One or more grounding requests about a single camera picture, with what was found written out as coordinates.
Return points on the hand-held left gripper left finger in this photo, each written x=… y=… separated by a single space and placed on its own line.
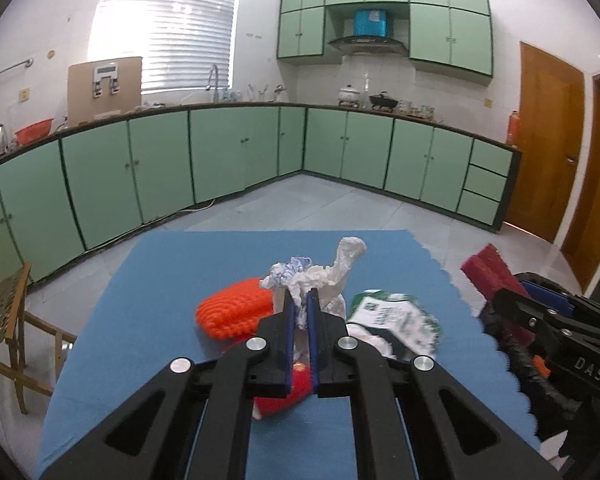
x=291 y=325

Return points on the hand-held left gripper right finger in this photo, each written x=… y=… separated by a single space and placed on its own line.
x=312 y=330

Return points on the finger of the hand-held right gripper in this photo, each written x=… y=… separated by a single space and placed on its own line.
x=550 y=297
x=530 y=317

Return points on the black trash bin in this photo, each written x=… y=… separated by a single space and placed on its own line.
x=522 y=365

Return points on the blue printed paper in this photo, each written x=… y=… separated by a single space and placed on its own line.
x=292 y=267

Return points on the white plastic bag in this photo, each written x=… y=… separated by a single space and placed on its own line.
x=332 y=272

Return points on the dark red scouring sponge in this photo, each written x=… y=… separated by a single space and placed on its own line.
x=487 y=272

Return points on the orange foam net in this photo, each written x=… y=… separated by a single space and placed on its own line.
x=230 y=310

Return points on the flattened printed carton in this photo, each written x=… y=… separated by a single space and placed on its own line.
x=390 y=317

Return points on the blue scalloped mat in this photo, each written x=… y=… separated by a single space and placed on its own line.
x=180 y=270

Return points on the red thermos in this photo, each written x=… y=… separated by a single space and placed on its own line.
x=513 y=129

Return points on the green base cabinets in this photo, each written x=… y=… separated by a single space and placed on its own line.
x=160 y=165

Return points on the utensil holder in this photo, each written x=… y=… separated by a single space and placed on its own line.
x=260 y=94

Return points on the white pot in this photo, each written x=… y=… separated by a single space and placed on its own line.
x=350 y=96

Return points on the black wok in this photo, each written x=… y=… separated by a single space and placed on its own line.
x=384 y=101

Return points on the steel faucet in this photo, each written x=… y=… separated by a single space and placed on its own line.
x=213 y=80

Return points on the range hood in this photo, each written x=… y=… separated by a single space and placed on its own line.
x=367 y=46

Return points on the wooden chair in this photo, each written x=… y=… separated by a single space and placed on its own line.
x=0 y=315

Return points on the cardboard box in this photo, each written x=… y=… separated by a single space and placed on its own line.
x=80 y=95

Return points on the orange basin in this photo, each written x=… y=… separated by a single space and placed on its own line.
x=34 y=131

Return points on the white window blind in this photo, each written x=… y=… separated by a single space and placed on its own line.
x=170 y=25

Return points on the metal towel bar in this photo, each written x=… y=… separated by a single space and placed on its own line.
x=15 y=66

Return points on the green wall cabinets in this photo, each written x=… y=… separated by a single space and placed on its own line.
x=450 y=35

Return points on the wall socket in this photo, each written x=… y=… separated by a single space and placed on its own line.
x=24 y=94

